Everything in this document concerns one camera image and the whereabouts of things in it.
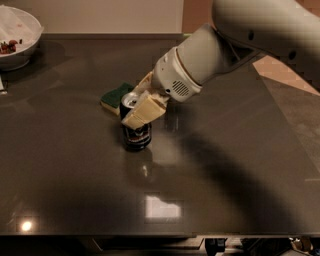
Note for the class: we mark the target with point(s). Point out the white bowl with snacks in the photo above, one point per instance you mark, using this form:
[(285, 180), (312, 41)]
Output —
[(22, 27)]

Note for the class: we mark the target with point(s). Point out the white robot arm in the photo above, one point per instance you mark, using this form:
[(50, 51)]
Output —
[(241, 30)]

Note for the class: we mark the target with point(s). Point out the blue pepsi can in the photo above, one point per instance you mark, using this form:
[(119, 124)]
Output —
[(134, 140)]

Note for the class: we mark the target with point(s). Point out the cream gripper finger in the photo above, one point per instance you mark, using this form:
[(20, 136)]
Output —
[(144, 84), (140, 109)]

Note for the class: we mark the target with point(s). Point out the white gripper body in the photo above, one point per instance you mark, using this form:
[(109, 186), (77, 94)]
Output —
[(172, 75)]

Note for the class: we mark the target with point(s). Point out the green and yellow sponge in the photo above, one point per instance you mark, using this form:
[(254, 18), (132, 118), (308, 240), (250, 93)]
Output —
[(111, 100)]

